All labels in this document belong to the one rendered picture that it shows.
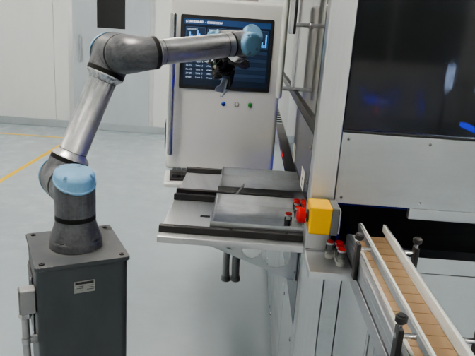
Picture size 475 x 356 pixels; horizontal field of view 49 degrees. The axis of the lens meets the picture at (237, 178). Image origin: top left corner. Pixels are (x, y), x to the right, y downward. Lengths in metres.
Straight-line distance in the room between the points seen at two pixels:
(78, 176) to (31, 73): 6.00
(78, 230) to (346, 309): 0.79
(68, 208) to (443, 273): 1.04
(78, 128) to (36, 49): 5.81
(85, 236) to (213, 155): 0.98
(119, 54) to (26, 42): 5.95
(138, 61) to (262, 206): 0.60
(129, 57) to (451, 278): 1.08
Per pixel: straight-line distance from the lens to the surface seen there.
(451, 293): 1.57
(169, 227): 1.45
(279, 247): 1.43
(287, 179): 2.03
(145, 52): 1.53
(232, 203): 1.70
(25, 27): 7.46
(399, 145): 1.37
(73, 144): 1.64
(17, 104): 7.61
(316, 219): 1.29
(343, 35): 1.31
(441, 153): 1.41
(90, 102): 1.63
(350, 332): 1.56
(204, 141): 2.36
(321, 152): 1.34
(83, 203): 1.52
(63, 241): 1.57
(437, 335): 1.04
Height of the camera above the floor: 1.44
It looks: 16 degrees down
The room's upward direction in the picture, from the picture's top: 4 degrees clockwise
